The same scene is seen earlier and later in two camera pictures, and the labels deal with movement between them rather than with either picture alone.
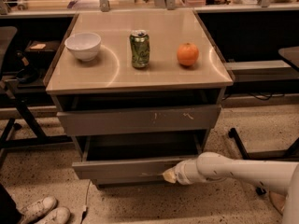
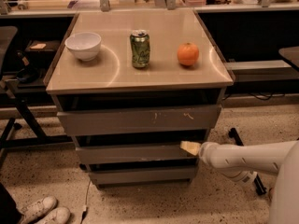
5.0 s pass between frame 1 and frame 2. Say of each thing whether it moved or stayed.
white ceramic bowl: stayed
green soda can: stayed
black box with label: stayed
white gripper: moved
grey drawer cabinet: stayed
